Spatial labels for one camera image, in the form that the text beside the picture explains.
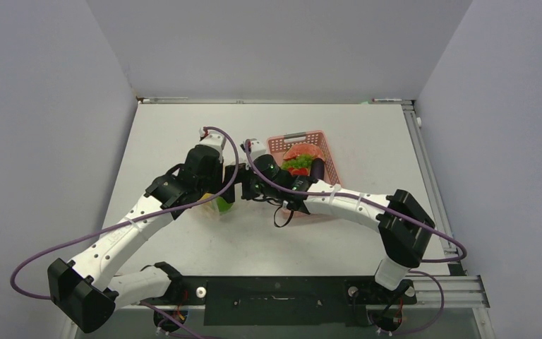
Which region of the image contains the green lime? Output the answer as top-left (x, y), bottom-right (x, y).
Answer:
top-left (215, 196), bottom-right (233, 215)

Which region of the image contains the clear zip top bag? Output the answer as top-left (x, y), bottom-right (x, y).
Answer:
top-left (195, 158), bottom-right (241, 220)

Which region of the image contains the yellow bell pepper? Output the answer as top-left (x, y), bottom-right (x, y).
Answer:
top-left (198, 193), bottom-right (217, 204)

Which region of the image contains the green grape bunch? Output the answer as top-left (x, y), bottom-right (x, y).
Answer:
top-left (282, 154), bottom-right (315, 170)

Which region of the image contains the dark purple eggplant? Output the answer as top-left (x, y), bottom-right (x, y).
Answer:
top-left (309, 157), bottom-right (325, 180)

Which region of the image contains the pink plastic basket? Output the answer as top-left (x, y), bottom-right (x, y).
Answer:
top-left (266, 130), bottom-right (343, 218)

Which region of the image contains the red strawberry cluster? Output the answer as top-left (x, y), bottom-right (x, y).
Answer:
top-left (288, 167), bottom-right (309, 176)

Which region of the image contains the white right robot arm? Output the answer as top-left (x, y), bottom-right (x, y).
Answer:
top-left (224, 155), bottom-right (435, 302)

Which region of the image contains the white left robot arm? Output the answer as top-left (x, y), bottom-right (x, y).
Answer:
top-left (47, 144), bottom-right (223, 333)

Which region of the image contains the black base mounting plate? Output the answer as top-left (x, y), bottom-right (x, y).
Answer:
top-left (153, 275), bottom-right (417, 326)

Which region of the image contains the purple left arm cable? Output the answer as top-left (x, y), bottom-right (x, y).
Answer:
top-left (10, 125), bottom-right (240, 300)

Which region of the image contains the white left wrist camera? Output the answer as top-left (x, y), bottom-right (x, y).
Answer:
top-left (198, 127), bottom-right (227, 154)

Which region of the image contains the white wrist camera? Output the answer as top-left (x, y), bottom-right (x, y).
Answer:
top-left (198, 127), bottom-right (227, 154)
top-left (243, 139), bottom-right (268, 160)

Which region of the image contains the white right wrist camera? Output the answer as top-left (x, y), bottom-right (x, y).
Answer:
top-left (243, 139), bottom-right (268, 160)

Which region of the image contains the aluminium rail frame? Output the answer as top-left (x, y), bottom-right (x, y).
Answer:
top-left (371, 97), bottom-right (496, 339)

